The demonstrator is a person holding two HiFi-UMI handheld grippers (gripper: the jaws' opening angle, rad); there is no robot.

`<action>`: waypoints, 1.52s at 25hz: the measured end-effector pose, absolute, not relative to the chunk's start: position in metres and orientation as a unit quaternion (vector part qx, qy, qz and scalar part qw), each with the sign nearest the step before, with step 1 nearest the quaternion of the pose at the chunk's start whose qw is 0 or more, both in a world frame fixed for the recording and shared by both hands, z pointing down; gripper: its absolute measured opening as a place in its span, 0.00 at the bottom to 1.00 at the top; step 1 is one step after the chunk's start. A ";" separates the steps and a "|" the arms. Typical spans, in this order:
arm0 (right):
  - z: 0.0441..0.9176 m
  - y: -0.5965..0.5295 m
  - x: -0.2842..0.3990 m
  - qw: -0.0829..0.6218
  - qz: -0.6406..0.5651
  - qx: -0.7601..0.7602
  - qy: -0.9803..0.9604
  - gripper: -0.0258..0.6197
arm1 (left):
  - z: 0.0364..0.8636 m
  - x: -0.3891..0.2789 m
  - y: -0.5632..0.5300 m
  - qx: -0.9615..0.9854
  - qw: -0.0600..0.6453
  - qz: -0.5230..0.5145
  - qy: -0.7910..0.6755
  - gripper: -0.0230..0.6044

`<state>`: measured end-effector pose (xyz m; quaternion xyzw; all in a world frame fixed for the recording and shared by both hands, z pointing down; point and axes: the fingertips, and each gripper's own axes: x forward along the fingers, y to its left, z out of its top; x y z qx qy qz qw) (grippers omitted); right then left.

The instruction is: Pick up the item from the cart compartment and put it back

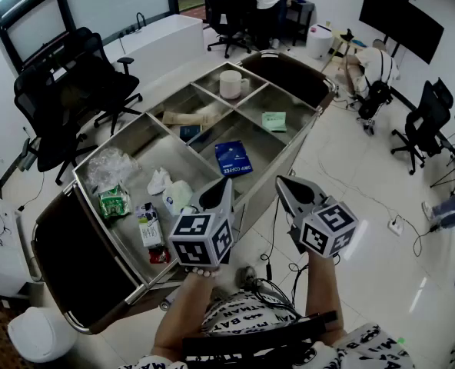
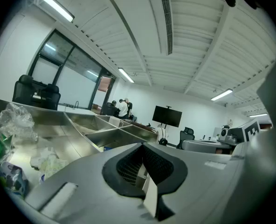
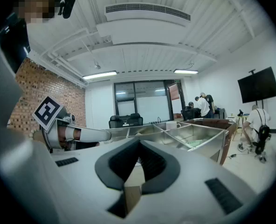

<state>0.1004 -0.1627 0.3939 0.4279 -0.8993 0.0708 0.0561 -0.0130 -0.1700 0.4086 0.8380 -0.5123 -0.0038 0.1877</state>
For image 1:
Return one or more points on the white milk carton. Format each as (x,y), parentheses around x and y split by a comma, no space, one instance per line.
(150,227)

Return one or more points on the black tripod stand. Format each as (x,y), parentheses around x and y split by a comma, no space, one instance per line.
(452,167)

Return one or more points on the blue foil packet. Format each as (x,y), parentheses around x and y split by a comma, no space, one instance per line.
(232,158)

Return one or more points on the steel compartment tray table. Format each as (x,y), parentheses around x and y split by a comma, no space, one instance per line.
(77,260)

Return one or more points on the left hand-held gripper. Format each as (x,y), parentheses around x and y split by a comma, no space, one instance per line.
(196,240)

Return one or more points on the large black screen on stand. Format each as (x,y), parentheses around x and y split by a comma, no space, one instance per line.
(400,21)

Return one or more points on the small red packet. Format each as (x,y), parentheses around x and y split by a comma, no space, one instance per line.
(159,255)

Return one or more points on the pale green packet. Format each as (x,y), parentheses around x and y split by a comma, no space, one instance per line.
(274,121)

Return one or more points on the person's white printed clothing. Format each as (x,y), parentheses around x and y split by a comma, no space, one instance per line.
(243,315)

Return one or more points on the black wheeled device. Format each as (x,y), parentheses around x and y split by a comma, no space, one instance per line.
(373,98)

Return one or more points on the brown paper pouch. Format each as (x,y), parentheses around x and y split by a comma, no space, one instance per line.
(185,118)

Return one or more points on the small dark blue box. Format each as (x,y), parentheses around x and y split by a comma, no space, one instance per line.
(189,132)

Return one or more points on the white ceramic mug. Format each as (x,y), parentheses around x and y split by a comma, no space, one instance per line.
(230,84)

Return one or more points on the clear plastic bag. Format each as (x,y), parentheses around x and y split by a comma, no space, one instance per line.
(106,165)

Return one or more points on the white tissue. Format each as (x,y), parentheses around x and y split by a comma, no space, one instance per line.
(159,181)

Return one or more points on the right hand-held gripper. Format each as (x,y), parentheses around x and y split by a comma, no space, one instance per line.
(327,229)

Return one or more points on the white power strip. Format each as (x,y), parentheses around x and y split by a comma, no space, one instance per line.
(396,226)

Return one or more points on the white rectangular counter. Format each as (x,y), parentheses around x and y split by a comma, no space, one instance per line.
(166,44)

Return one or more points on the person's left forearm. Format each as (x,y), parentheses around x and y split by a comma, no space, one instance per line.
(181,313)

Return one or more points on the person's grey shoe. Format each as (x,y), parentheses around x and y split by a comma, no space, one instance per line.
(246,277)

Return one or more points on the white cabinet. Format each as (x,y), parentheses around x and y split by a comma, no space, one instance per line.
(0,252)

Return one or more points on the green snack packet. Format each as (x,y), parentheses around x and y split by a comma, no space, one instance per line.
(114,202)

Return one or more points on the white lidded trash bin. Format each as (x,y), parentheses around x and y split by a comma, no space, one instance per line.
(39,334)

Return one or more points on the pale white soft pouch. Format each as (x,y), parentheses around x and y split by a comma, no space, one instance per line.
(178,195)

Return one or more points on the person's right forearm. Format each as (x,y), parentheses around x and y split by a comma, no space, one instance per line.
(323,294)

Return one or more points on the small yellow table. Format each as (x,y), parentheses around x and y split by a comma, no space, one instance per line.
(346,40)

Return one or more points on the black framed glass partition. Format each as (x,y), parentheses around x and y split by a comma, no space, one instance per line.
(31,10)

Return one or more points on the white cylindrical bin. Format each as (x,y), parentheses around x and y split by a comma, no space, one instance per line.
(319,40)

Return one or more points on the black mesh office chair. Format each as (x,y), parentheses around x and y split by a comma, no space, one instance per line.
(427,125)
(104,79)
(231,10)
(47,129)

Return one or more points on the black curved faucet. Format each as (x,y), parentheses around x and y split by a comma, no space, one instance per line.
(141,17)

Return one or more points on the dark side table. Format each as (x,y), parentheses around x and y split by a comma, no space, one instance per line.
(302,12)

